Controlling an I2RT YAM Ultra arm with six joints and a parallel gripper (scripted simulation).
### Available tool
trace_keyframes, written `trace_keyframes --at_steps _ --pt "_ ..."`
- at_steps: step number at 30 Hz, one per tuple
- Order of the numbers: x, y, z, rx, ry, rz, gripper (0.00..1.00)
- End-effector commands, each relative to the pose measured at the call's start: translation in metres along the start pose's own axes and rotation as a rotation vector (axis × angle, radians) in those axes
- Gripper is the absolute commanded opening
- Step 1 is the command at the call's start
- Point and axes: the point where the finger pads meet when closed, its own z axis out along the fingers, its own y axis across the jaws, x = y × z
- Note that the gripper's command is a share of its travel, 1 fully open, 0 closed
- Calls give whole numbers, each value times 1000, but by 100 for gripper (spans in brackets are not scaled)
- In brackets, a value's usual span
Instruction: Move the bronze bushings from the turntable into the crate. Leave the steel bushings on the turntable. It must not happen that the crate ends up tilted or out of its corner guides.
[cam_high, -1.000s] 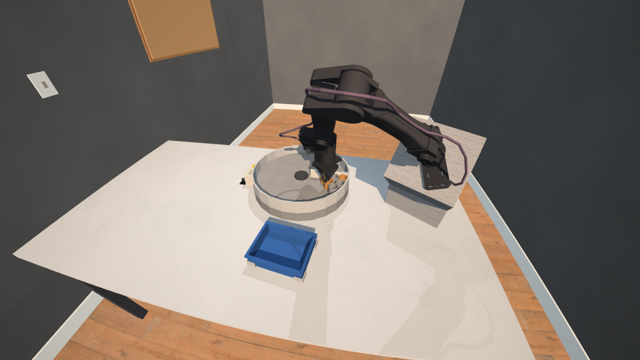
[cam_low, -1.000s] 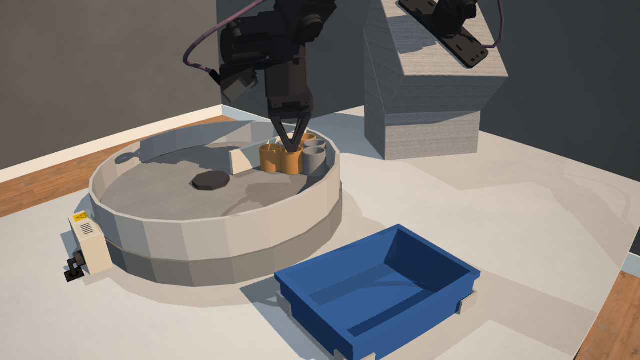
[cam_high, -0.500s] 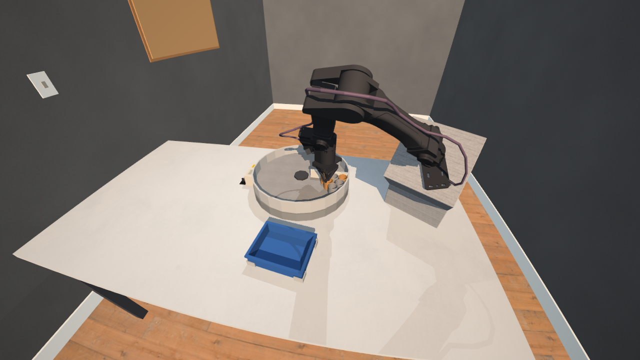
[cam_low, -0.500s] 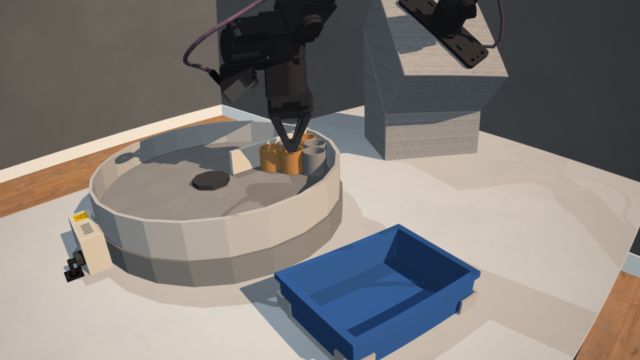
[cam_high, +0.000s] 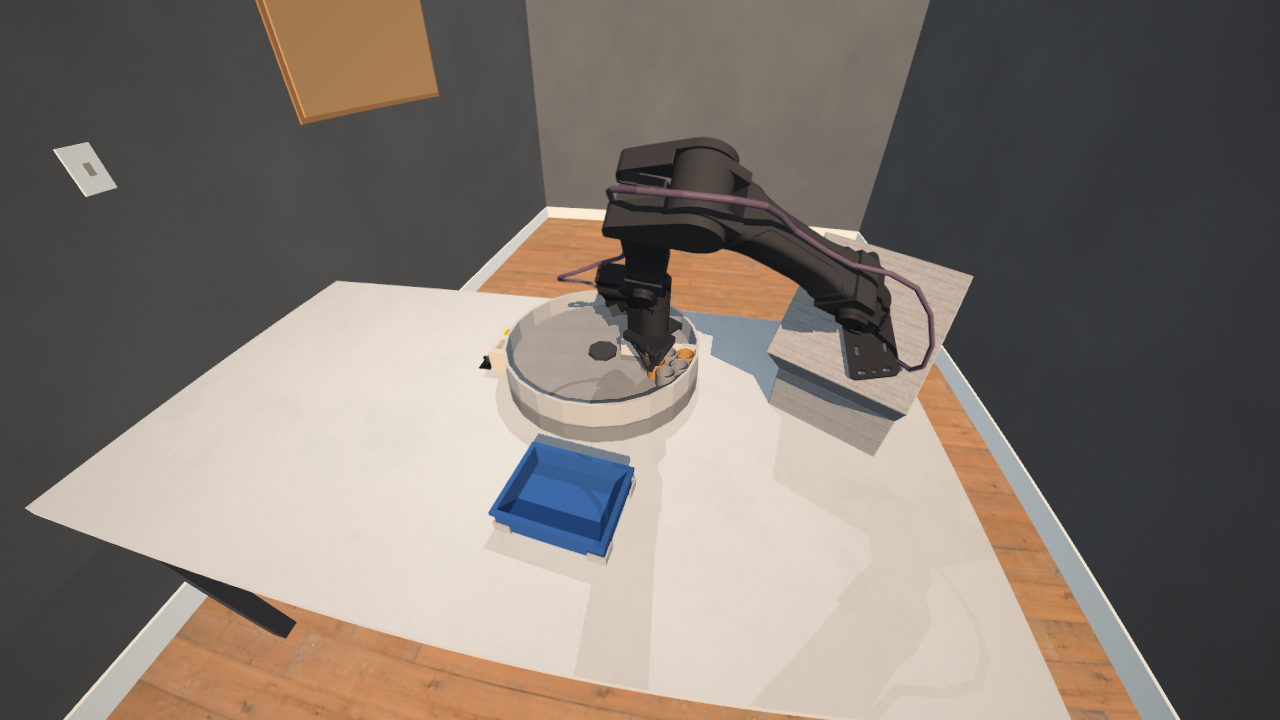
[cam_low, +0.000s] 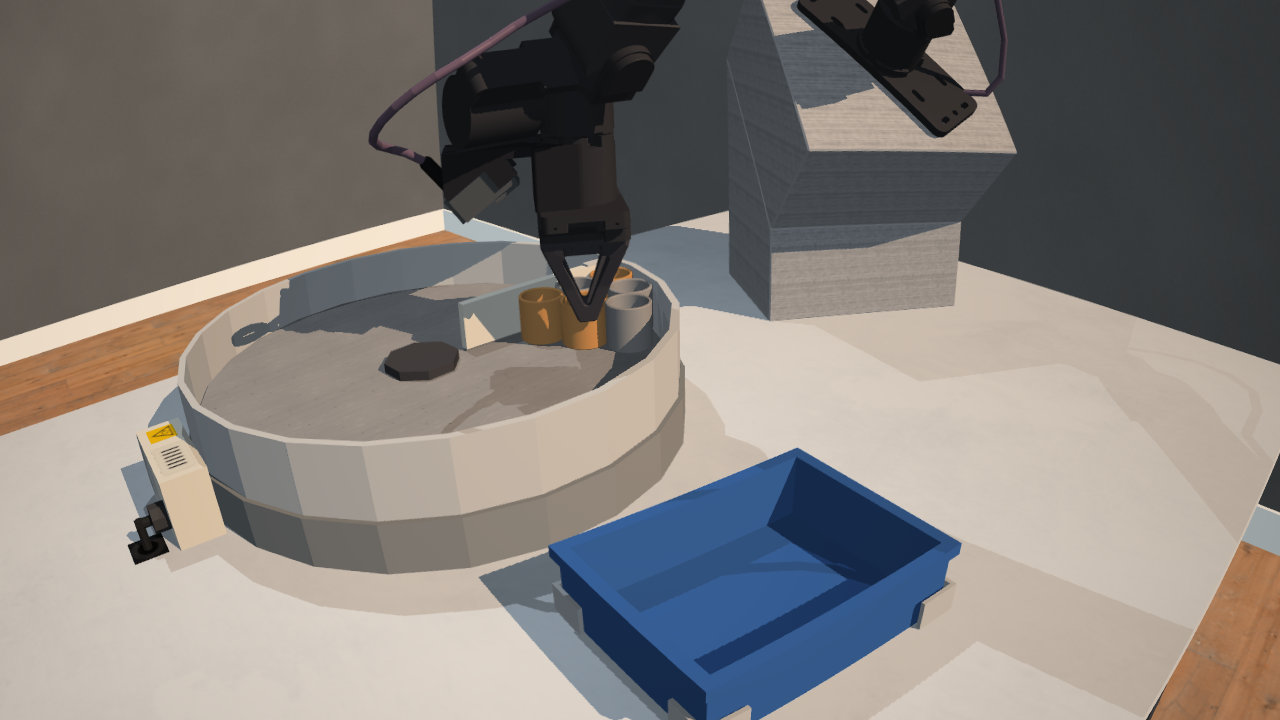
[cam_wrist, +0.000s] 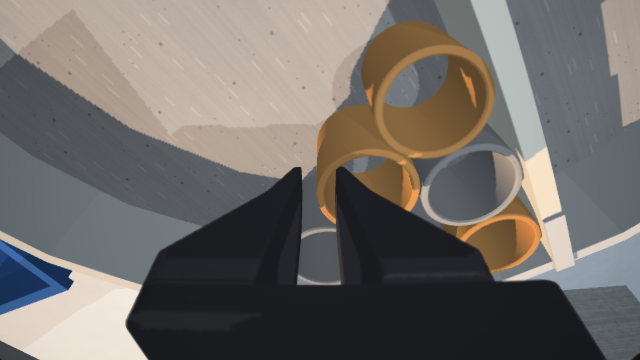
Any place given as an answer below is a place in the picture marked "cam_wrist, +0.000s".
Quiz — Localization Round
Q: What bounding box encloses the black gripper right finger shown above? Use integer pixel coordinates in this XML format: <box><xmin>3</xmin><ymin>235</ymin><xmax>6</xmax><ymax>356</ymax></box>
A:
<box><xmin>335</xmin><ymin>167</ymin><xmax>495</xmax><ymax>285</ymax></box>

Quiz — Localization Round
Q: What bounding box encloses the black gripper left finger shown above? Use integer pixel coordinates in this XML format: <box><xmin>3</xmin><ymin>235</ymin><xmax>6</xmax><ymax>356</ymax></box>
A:
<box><xmin>142</xmin><ymin>167</ymin><xmax>303</xmax><ymax>286</ymax></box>

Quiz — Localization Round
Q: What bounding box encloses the beige round turntable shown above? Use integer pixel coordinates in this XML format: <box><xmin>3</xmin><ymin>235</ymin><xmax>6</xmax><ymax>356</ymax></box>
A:
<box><xmin>0</xmin><ymin>0</ymin><xmax>640</xmax><ymax>291</ymax></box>

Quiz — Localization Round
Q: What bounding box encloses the blue open crate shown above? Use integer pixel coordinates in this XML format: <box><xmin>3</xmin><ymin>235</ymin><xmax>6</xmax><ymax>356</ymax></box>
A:
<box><xmin>0</xmin><ymin>240</ymin><xmax>74</xmax><ymax>315</ymax></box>

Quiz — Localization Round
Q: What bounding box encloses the bronze bushing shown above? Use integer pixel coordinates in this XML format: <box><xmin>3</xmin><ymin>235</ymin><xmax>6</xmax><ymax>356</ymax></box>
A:
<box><xmin>361</xmin><ymin>21</ymin><xmax>495</xmax><ymax>159</ymax></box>
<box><xmin>441</xmin><ymin>195</ymin><xmax>541</xmax><ymax>274</ymax></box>
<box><xmin>317</xmin><ymin>105</ymin><xmax>420</xmax><ymax>224</ymax></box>

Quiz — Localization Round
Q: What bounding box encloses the grey hollow cylinder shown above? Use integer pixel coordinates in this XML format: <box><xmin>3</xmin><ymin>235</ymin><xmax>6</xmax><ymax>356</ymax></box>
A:
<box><xmin>298</xmin><ymin>174</ymin><xmax>341</xmax><ymax>285</ymax></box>
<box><xmin>410</xmin><ymin>196</ymin><xmax>444</xmax><ymax>230</ymax></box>
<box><xmin>411</xmin><ymin>123</ymin><xmax>523</xmax><ymax>226</ymax></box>

